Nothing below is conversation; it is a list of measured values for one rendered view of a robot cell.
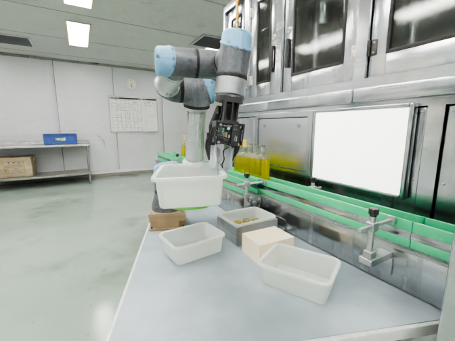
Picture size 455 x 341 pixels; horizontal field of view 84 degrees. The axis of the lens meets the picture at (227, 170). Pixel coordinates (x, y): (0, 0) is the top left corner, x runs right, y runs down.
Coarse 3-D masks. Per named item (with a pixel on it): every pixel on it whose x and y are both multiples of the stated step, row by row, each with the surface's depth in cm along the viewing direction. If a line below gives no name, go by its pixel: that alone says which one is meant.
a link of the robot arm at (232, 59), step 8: (224, 32) 59; (232, 32) 57; (240, 32) 57; (248, 32) 59; (224, 40) 58; (232, 40) 57; (240, 40) 57; (248, 40) 59; (224, 48) 58; (232, 48) 58; (240, 48) 58; (248, 48) 59; (216, 56) 63; (224, 56) 59; (232, 56) 58; (240, 56) 58; (248, 56) 60; (216, 64) 64; (224, 64) 59; (232, 64) 58; (240, 64) 58; (248, 64) 61; (224, 72) 59; (232, 72) 58; (240, 72) 59
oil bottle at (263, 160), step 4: (260, 156) 136; (264, 156) 136; (268, 156) 137; (256, 160) 139; (260, 160) 136; (264, 160) 136; (268, 160) 137; (256, 164) 140; (260, 164) 136; (264, 164) 136; (268, 164) 138; (256, 168) 140; (260, 168) 137; (264, 168) 137; (268, 168) 138; (256, 172) 140; (260, 172) 137; (264, 172) 137; (268, 172) 138; (256, 176) 141; (260, 176) 137; (264, 176) 137; (268, 176) 139; (268, 180) 139
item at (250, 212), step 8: (248, 208) 125; (256, 208) 126; (224, 216) 118; (232, 216) 121; (240, 216) 123; (248, 216) 126; (256, 216) 126; (264, 216) 121; (272, 216) 116; (232, 224) 106; (240, 224) 104; (248, 224) 106
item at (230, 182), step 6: (162, 156) 261; (168, 156) 245; (180, 162) 216; (228, 180) 146; (234, 180) 140; (240, 180) 134; (228, 186) 146; (234, 186) 141; (240, 186) 136; (240, 192) 135
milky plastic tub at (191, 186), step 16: (160, 176) 65; (176, 176) 76; (192, 176) 77; (208, 176) 56; (224, 176) 57; (160, 192) 56; (176, 192) 57; (192, 192) 57; (208, 192) 58; (176, 208) 60; (192, 208) 60
